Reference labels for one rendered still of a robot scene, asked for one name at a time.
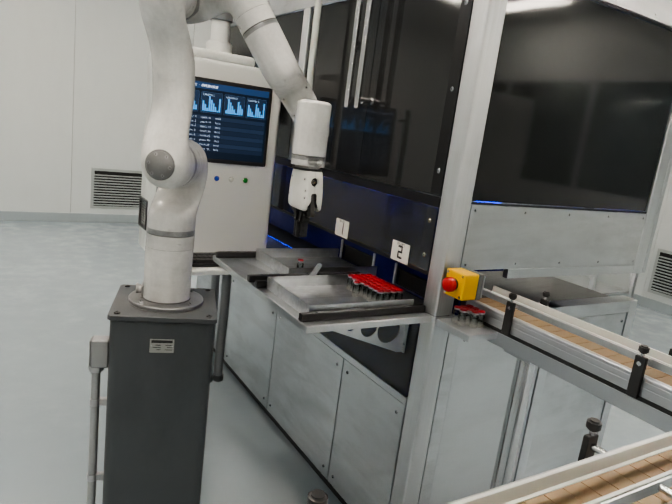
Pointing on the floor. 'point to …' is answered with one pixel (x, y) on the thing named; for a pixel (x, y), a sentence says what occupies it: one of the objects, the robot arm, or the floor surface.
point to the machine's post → (448, 241)
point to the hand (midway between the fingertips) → (300, 228)
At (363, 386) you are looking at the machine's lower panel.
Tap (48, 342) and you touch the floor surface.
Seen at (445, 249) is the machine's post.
